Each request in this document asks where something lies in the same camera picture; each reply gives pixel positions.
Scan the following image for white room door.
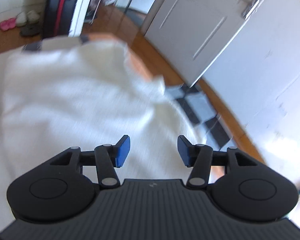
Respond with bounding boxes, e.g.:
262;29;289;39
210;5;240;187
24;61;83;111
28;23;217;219
146;0;264;86

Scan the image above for checkered floor mat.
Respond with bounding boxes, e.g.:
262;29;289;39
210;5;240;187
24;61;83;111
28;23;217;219
165;84;237;151

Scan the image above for grey fluffy slippers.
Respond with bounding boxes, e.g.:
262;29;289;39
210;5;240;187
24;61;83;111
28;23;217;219
15;10;40;27

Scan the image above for pink slippers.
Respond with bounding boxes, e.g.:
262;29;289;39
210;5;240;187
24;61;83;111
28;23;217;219
0;18;16;31

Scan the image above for dark round floor cushion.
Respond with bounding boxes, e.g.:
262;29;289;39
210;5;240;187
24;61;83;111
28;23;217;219
20;24;41;37

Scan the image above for black red suitcase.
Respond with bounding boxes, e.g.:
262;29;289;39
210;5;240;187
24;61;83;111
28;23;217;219
42;0;77;39

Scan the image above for white fleece zip jacket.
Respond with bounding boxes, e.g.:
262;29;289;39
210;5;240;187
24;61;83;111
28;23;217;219
0;40;206;231

